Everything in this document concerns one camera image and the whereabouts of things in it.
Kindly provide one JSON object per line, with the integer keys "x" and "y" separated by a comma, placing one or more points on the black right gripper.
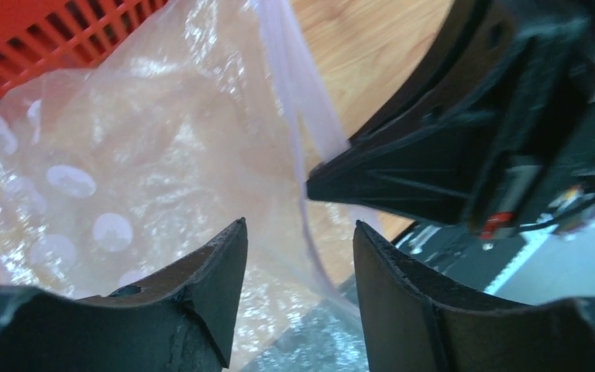
{"x": 547, "y": 175}

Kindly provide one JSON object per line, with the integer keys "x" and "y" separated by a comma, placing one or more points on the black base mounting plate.
{"x": 431, "y": 251}

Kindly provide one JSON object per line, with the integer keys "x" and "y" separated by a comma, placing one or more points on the white slotted cable duct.
{"x": 533, "y": 241}

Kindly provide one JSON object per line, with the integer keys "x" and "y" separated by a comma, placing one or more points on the red plastic shopping basket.
{"x": 37, "y": 36}

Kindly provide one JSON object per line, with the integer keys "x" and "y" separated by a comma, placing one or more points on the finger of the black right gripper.
{"x": 435, "y": 182}

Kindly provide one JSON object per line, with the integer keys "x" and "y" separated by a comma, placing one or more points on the clear zip top bag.
{"x": 209, "y": 112}

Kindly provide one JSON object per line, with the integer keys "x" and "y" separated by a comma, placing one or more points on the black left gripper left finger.
{"x": 180, "y": 318}

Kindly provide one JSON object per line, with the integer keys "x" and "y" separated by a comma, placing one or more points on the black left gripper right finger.
{"x": 416, "y": 319}

